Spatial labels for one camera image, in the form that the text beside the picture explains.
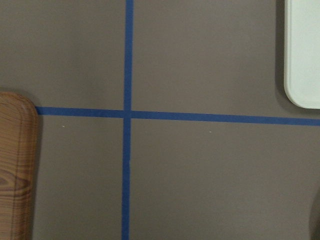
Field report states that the wooden tray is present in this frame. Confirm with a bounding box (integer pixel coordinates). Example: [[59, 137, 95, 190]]
[[0, 92, 39, 240]]

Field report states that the cream bear serving tray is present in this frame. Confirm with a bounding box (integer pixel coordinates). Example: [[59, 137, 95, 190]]
[[283, 0, 320, 109]]

